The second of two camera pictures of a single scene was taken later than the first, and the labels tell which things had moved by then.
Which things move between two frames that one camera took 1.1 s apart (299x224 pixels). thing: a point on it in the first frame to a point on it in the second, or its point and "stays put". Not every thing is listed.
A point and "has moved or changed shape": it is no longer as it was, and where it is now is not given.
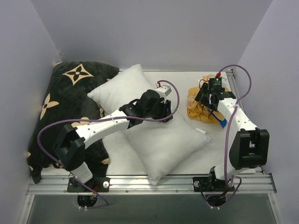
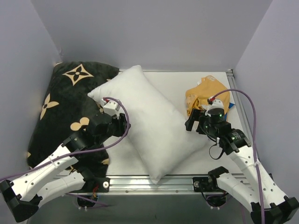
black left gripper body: [166, 110] to [122, 126]
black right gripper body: [206, 94] to [199, 121]
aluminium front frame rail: [254, 184] stays put
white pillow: [161, 146] stays put
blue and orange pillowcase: [200, 111] has moved or changed shape
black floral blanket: [63, 101] stays put
